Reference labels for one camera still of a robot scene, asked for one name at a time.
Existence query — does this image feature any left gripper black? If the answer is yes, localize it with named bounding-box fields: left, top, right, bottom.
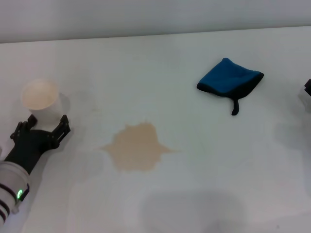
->
left=3, top=114, right=72, bottom=175

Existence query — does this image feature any white paper cup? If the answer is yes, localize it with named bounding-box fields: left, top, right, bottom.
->
left=20, top=78, right=71, bottom=132

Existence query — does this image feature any blue rag with black edge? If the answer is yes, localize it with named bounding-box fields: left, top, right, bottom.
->
left=196, top=57, right=265, bottom=116

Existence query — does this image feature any brown liquid stain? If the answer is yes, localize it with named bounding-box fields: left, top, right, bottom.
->
left=96, top=121, right=182, bottom=172

